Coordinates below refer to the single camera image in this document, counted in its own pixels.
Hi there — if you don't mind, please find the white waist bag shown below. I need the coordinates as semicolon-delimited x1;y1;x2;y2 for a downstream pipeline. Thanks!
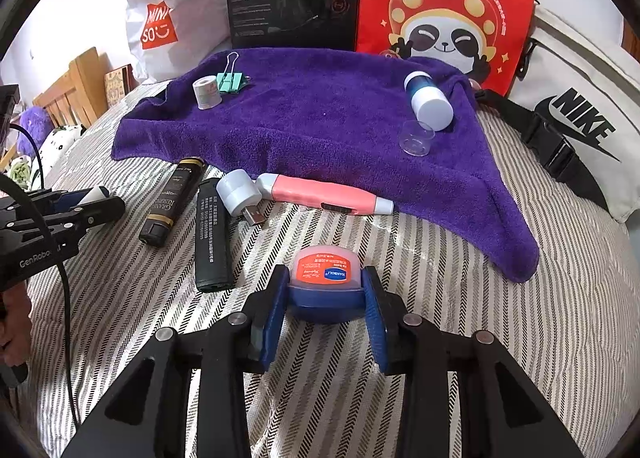
470;0;640;224

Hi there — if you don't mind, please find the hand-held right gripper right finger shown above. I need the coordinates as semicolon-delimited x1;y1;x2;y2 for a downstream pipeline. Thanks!
361;265;586;458

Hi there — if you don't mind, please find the black gold tube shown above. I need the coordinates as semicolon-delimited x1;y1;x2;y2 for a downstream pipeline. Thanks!
139;156;207;245

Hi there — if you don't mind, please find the clear plastic cap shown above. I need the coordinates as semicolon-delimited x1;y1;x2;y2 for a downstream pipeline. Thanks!
398;120;436;157

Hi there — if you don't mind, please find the white tape roll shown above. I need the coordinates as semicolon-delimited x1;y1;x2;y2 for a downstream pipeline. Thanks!
192;77;222;110

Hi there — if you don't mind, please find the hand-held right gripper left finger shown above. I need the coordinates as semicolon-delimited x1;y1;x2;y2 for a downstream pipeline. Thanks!
60;265;293;458

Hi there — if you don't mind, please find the blue white bottle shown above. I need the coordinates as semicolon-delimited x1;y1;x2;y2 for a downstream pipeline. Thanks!
404;70;454;133

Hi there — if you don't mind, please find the blue petroleum jelly jar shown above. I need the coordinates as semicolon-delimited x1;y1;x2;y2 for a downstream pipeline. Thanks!
285;245;371;324

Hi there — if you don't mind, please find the person's left hand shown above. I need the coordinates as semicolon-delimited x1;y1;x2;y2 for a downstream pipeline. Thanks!
0;283;33;369

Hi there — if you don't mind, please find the purple plush toy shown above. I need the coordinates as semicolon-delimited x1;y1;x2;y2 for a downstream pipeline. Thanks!
17;105;53;159

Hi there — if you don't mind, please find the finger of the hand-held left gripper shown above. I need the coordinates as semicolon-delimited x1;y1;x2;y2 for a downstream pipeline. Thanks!
0;196;126;241
0;190;96;213

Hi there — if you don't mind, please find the white plastic shopping bag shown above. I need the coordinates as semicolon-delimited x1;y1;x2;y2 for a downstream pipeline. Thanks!
122;0;236;86

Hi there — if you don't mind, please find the white plug-in night light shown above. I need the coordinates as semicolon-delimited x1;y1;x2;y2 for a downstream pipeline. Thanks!
216;169;267;228

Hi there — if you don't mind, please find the purple towel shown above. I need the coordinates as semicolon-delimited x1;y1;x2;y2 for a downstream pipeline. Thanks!
111;48;540;284

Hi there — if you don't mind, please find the black battery bar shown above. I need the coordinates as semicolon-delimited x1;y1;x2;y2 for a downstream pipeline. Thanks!
194;178;235;294

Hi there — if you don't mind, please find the mint green binder clip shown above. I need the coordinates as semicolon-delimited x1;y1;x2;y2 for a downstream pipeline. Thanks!
216;52;252;96

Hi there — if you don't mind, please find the pink handheld tool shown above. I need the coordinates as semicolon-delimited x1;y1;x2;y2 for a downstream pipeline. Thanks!
256;173;396;216

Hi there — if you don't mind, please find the red paper bag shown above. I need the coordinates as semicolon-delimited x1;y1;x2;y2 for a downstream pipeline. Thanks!
354;0;540;99

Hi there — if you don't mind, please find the green cloth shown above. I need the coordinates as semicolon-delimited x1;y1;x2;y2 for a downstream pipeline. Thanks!
5;153;38;189

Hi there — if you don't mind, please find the white floral cloth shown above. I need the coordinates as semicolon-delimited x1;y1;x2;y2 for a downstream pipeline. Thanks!
37;123;83;164

